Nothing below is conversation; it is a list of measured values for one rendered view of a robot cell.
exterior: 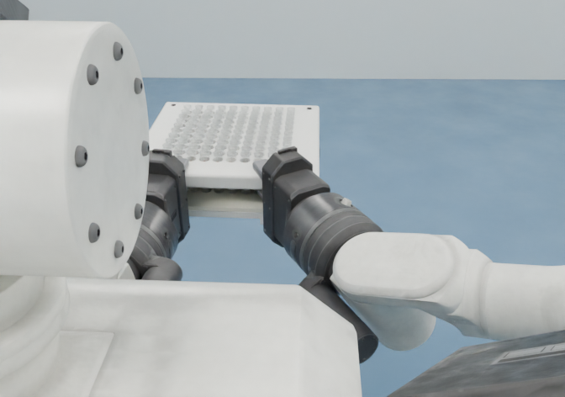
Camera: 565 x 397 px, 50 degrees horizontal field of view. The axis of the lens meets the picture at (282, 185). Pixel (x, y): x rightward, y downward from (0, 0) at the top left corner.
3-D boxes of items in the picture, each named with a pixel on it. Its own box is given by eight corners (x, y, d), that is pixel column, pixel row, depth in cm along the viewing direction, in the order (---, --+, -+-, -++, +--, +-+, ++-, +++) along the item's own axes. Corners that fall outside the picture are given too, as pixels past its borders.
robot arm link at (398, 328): (353, 193, 61) (428, 252, 52) (387, 251, 68) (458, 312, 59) (267, 267, 60) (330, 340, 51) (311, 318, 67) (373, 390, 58)
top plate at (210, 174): (166, 113, 97) (165, 100, 96) (319, 116, 96) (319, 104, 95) (123, 187, 75) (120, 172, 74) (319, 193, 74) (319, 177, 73)
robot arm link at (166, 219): (118, 144, 70) (67, 198, 59) (198, 151, 68) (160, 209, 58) (132, 233, 76) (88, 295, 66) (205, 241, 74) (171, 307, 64)
